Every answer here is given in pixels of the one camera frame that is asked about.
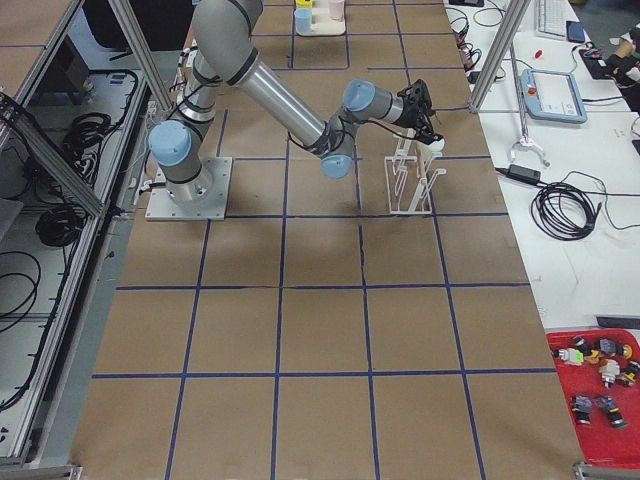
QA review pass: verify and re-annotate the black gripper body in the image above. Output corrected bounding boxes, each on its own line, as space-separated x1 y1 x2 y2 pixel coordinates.
394 79 434 131

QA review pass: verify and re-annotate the white plastic cup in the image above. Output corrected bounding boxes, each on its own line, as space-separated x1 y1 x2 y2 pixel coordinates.
417 135 445 156

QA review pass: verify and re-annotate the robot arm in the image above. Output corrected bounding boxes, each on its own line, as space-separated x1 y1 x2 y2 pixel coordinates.
148 1 444 206

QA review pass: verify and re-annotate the pink plastic cup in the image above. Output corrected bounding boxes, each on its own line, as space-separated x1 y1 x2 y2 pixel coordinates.
328 0 345 22

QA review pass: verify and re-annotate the light blue plastic cup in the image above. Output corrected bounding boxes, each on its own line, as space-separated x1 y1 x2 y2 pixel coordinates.
294 8 313 36

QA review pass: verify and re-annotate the black power adapter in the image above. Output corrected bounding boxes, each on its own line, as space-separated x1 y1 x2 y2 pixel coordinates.
507 164 541 185

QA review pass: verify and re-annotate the metal reach grabber tool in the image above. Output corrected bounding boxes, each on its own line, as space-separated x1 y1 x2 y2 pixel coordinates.
509 45 550 167

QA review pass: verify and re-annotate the cream serving tray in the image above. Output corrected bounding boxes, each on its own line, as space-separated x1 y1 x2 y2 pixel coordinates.
294 2 346 37

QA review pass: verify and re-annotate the teach pendant tablet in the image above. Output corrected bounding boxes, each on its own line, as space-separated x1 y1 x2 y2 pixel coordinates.
520 69 587 124

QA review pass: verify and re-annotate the white keyboard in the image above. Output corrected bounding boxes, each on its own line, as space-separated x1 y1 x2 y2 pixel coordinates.
534 0 568 40

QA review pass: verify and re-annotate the seated person white shirt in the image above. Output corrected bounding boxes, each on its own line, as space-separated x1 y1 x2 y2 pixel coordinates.
604 24 639 88

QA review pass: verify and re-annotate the red parts tray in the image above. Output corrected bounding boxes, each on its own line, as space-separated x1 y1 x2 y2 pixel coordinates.
547 329 639 470

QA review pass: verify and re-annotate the white wire cup rack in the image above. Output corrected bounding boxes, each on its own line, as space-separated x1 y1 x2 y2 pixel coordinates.
384 129 447 216

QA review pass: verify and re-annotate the aluminium frame post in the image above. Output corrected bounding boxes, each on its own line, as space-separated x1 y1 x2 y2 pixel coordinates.
469 0 530 113

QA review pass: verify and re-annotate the coiled black cable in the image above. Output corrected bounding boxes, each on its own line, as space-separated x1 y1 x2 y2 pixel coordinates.
530 172 609 242

